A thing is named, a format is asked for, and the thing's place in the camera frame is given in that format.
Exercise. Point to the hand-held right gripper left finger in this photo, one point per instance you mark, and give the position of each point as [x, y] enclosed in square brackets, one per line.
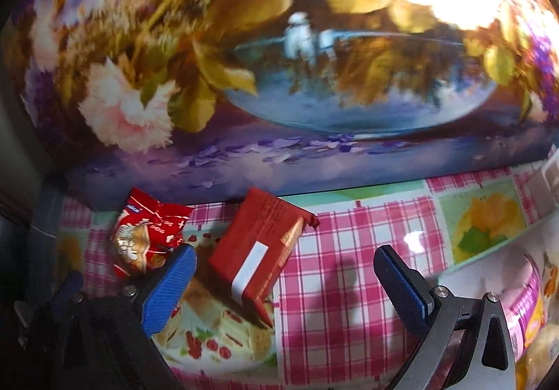
[168, 289]

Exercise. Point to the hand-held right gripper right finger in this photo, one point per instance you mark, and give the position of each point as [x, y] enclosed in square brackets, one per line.
[399, 285]

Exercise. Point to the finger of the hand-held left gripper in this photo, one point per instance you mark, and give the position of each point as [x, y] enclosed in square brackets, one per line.
[70, 284]

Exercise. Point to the red snack packet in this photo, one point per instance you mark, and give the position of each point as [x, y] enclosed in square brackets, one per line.
[148, 228]

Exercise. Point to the red carton box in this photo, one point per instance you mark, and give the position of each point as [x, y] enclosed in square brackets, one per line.
[257, 241]

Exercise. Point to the white storage box teal rim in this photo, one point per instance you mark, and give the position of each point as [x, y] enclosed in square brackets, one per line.
[502, 248]

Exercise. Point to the purple cake roll packet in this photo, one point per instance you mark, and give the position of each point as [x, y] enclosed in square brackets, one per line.
[524, 307]

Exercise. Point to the orange snack packet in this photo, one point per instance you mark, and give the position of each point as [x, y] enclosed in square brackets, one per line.
[552, 278]

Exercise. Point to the clear packet with white pastry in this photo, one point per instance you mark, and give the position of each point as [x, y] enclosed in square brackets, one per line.
[541, 355]

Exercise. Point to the checkered fruit print tablecloth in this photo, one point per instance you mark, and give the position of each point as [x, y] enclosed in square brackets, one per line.
[349, 241]

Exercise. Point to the floral painting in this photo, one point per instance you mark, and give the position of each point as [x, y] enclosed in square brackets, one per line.
[262, 67]

